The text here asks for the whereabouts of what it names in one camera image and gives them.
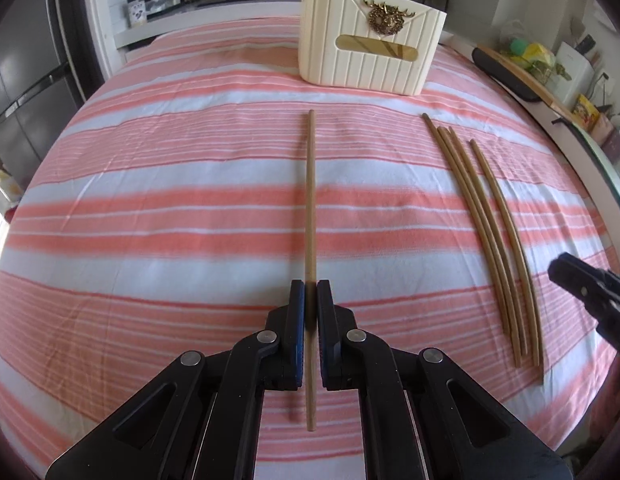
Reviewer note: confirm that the wooden cutting board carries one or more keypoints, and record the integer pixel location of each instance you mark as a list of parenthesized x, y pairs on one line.
[(559, 109)]

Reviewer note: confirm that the labelled spice jar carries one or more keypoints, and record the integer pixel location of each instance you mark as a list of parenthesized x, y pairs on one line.
[(137, 12)]

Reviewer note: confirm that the pink bottle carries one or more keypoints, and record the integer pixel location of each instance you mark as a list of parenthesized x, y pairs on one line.
[(602, 130)]

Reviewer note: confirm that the dark door frame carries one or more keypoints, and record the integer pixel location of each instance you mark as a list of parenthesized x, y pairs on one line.
[(75, 20)]

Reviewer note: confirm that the cream ribbed utensil holder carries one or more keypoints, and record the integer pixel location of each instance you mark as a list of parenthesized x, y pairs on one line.
[(330, 50)]

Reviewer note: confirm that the white knife block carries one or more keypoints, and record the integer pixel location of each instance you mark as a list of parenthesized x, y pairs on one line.
[(572, 72)]

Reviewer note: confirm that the grey refrigerator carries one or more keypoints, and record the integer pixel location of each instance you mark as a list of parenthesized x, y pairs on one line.
[(30, 85)]

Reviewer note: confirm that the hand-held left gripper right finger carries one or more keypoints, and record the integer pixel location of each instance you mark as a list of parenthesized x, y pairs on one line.
[(327, 335)]

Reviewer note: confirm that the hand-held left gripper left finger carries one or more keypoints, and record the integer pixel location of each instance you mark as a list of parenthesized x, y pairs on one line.
[(297, 330)]

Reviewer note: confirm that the black tray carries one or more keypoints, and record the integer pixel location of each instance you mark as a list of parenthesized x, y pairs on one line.
[(504, 76)]

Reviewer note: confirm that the green cutting board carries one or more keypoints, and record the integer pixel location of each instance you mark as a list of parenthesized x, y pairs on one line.
[(614, 180)]

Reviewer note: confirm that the brown bamboo chopstick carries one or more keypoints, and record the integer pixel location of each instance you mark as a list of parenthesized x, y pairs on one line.
[(455, 137), (442, 135), (311, 185), (476, 150), (429, 122)]

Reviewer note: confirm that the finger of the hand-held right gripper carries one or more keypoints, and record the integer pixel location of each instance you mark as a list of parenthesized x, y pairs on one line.
[(584, 282)]

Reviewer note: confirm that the yellow green plastic bag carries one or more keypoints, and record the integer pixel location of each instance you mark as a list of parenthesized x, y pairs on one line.
[(534, 55)]

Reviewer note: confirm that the purple soap bottle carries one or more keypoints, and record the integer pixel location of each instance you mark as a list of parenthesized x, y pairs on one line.
[(617, 145)]

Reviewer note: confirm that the pink striped tablecloth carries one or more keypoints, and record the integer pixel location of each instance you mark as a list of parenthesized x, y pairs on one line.
[(165, 210)]

